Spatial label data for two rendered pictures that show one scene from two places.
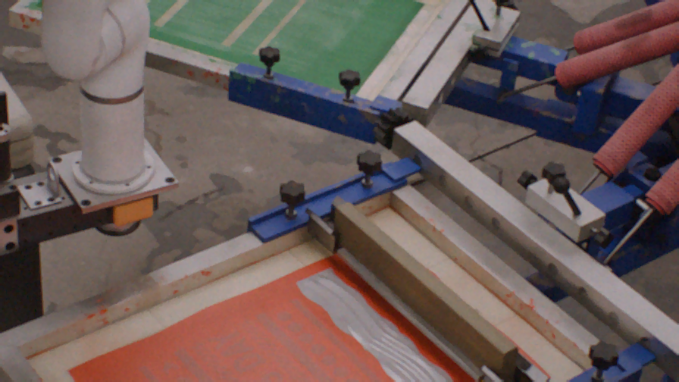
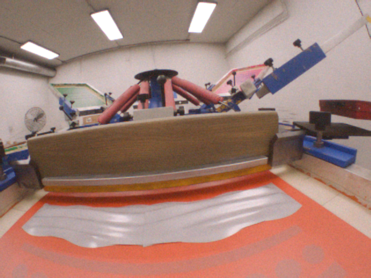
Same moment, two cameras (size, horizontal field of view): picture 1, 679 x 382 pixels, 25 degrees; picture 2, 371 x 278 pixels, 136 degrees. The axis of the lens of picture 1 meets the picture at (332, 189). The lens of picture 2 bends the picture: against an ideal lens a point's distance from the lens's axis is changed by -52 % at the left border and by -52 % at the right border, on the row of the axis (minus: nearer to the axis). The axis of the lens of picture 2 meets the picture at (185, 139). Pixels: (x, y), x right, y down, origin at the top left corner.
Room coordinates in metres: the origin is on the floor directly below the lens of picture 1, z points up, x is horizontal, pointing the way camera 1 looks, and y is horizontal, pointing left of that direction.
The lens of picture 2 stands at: (1.64, -0.02, 1.07)
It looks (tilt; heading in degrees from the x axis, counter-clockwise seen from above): 12 degrees down; 303
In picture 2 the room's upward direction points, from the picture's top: 5 degrees counter-clockwise
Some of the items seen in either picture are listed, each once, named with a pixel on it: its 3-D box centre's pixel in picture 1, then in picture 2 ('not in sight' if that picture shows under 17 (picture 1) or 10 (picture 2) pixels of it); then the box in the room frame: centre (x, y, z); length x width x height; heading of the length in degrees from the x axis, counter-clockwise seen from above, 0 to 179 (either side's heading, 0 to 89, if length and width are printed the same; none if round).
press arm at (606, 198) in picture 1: (584, 217); not in sight; (2.02, -0.42, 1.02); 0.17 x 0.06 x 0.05; 130
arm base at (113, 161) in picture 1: (108, 123); not in sight; (1.89, 0.35, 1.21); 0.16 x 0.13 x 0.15; 32
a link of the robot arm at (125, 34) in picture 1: (107, 42); not in sight; (1.87, 0.34, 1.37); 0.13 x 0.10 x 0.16; 154
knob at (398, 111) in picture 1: (398, 132); not in sight; (2.22, -0.11, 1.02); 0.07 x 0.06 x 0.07; 130
